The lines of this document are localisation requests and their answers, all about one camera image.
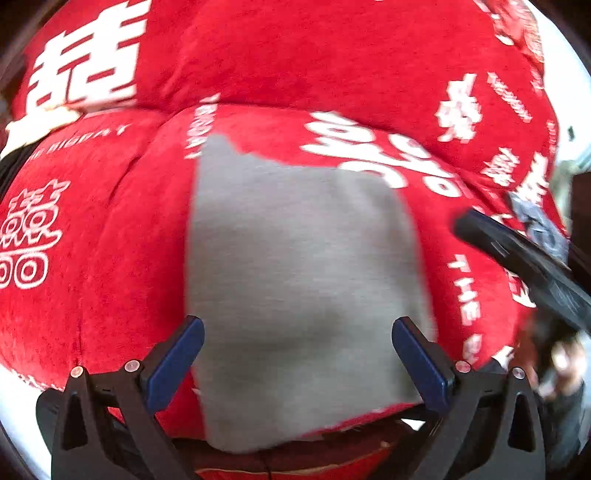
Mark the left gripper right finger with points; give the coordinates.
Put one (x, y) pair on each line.
(486, 424)

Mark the white cloth item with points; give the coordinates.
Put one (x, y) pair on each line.
(35, 126)

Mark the red quilt with white print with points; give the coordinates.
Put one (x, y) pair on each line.
(95, 230)

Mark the red pillow with white characters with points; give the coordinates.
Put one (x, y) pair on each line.
(463, 78)

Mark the person right hand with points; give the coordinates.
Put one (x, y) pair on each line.
(558, 374)

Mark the grey blue denim garment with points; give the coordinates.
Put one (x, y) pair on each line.
(539, 228)

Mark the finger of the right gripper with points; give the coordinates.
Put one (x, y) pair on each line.
(510, 249)

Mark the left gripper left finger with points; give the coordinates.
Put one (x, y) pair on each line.
(103, 426)

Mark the grey knit sweater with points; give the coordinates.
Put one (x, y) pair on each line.
(298, 274)

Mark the black cloth item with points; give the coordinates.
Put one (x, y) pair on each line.
(12, 164)

